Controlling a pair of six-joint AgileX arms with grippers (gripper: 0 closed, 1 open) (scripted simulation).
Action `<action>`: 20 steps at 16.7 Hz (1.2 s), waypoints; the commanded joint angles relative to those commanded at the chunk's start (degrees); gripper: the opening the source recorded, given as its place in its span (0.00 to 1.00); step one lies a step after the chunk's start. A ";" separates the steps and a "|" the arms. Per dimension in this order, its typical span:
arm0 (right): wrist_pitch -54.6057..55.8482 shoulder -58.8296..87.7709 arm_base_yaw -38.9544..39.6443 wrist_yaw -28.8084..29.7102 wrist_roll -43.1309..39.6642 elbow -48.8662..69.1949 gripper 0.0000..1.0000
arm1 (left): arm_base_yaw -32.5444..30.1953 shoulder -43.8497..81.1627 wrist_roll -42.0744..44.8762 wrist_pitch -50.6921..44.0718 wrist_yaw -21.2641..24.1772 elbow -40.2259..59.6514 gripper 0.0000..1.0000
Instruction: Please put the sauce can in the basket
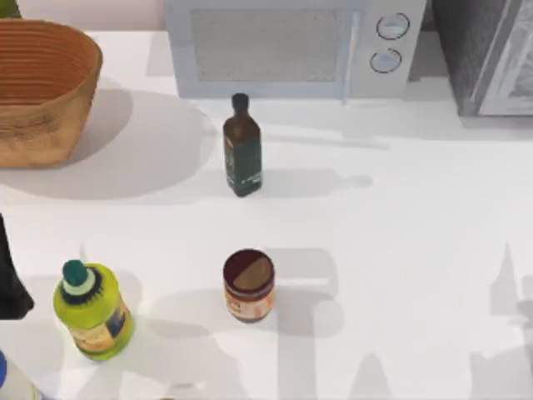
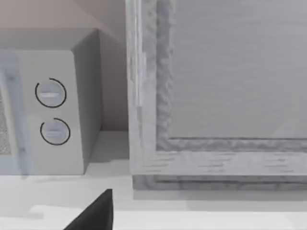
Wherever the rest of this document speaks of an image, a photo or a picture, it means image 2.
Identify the grey cabinet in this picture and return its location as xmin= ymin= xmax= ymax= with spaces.
xmin=125 ymin=0 xmax=307 ymax=200

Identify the microwave door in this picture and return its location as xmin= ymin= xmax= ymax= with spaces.
xmin=0 ymin=53 xmax=34 ymax=177

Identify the pale microwave oven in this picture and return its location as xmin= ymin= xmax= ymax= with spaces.
xmin=0 ymin=28 xmax=103 ymax=177

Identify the round microwave knob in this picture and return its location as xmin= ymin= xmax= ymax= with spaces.
xmin=35 ymin=77 xmax=67 ymax=108
xmin=40 ymin=117 xmax=71 ymax=146

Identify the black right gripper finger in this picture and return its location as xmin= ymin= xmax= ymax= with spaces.
xmin=62 ymin=188 xmax=114 ymax=230

